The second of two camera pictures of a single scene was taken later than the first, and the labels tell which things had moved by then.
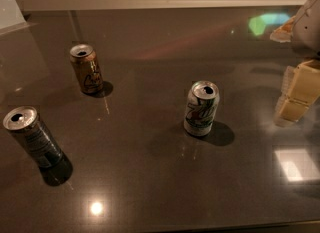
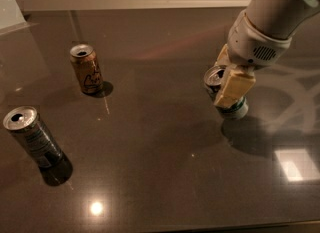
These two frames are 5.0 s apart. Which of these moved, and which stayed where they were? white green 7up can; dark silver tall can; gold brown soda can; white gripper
Moved: white gripper; white green 7up can
Stayed: gold brown soda can; dark silver tall can
